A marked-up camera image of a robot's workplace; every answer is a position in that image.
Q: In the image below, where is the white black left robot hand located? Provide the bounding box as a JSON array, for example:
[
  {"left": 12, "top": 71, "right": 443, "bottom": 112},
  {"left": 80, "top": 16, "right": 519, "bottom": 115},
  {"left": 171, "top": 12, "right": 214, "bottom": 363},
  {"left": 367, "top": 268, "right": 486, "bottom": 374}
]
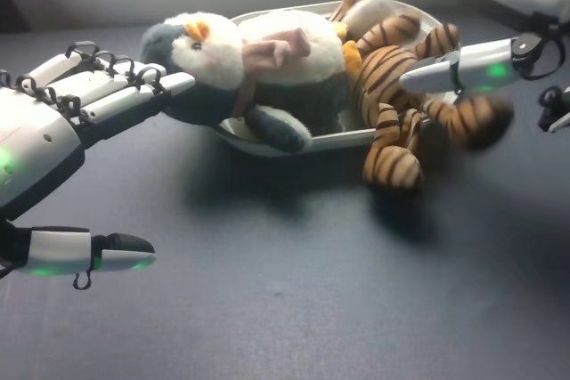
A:
[{"left": 0, "top": 40, "right": 197, "bottom": 290}]

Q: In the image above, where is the orange striped tiger plush toy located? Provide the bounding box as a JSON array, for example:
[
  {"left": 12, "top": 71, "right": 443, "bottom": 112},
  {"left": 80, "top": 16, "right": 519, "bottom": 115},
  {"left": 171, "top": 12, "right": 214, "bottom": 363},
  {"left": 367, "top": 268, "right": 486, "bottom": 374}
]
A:
[{"left": 329, "top": 0, "right": 516, "bottom": 197}]

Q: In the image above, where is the plush penguin with pink scarf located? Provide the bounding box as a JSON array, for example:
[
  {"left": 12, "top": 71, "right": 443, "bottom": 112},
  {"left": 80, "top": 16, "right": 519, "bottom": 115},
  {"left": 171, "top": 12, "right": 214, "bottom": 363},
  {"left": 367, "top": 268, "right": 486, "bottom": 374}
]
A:
[{"left": 140, "top": 9, "right": 362, "bottom": 154}]

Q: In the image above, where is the white perforated plastic basket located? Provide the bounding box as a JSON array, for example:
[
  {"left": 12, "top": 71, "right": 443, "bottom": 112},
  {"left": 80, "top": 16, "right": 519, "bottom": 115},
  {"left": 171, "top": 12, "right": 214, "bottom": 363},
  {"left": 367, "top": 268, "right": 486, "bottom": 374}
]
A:
[{"left": 213, "top": 0, "right": 462, "bottom": 158}]

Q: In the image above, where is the grey table cloth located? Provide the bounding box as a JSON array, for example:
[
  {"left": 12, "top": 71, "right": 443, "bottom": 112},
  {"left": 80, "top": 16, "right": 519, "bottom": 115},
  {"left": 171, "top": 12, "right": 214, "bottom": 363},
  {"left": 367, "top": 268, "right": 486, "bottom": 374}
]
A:
[{"left": 0, "top": 10, "right": 570, "bottom": 380}]

